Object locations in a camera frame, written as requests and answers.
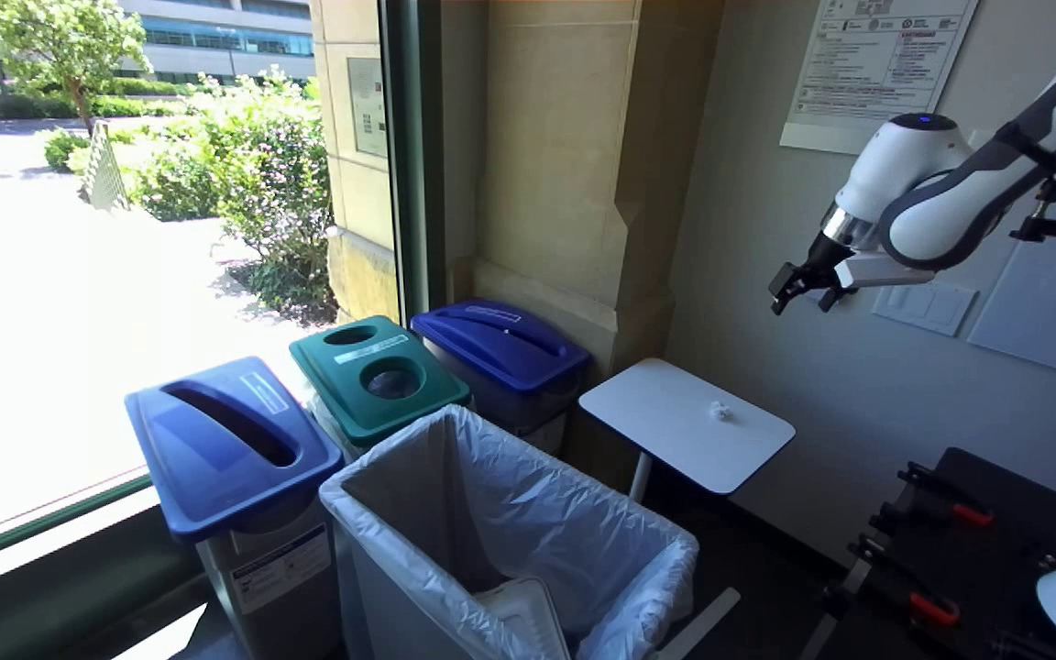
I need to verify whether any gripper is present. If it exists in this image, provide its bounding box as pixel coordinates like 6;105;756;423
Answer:
768;231;860;316

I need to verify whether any grey bin with blue slot lid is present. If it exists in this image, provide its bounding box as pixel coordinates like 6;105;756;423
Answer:
124;356;346;660
410;299;592;457

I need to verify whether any white plastic bin liner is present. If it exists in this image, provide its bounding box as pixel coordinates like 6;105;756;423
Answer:
319;403;701;660

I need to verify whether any bin with green two-hole lid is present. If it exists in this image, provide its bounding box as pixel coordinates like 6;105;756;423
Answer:
289;315;473;462

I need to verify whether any open grey bin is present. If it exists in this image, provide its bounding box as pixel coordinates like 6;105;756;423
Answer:
319;403;701;660

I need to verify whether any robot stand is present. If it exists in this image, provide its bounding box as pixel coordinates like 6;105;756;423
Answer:
801;446;1056;660

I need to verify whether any white ribbed plastic piece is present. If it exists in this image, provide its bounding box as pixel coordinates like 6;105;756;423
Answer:
471;577;573;660

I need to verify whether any flowering green bush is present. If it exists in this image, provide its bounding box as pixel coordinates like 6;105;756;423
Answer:
38;66;338;324

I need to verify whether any window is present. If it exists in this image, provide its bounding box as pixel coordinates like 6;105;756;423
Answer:
0;0;442;577

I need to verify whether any green tree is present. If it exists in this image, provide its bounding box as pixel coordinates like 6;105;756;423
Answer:
0;0;151;138

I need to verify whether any white wall switch plate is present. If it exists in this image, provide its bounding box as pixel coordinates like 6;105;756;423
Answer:
871;279;979;338

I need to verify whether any white paper wall poster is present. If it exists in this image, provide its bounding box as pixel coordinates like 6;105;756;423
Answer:
779;0;981;156

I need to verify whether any grey wall panel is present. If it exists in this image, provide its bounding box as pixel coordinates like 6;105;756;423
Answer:
967;160;1056;387

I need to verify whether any black clamp with orange handle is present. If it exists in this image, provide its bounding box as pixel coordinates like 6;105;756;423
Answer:
823;534;963;630
869;461;996;535

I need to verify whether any grey wall plaque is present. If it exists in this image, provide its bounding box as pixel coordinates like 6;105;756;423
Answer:
346;57;390;160

